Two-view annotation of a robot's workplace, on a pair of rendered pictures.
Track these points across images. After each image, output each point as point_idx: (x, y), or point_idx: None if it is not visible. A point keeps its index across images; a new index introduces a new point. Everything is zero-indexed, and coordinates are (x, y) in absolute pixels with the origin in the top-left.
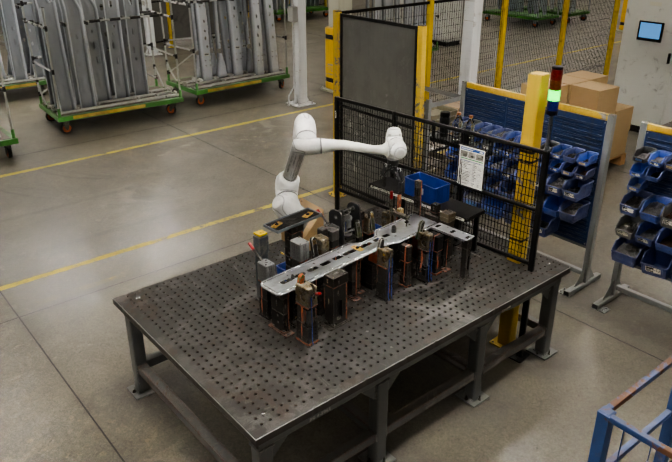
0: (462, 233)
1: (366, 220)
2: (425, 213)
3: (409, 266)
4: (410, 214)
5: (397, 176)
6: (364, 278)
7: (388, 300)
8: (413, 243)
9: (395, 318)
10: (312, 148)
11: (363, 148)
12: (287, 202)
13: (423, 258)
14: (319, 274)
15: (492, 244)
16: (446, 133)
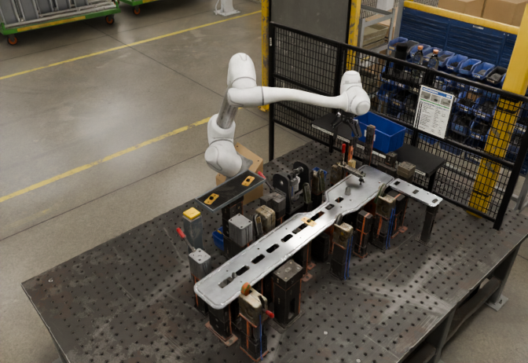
0: (427, 194)
1: (315, 179)
2: (379, 163)
3: (367, 236)
4: (362, 166)
5: (353, 129)
6: (314, 249)
7: (344, 280)
8: None
9: (356, 309)
10: (252, 100)
11: (316, 100)
12: (222, 155)
13: (382, 225)
14: (266, 269)
15: (450, 195)
16: (404, 71)
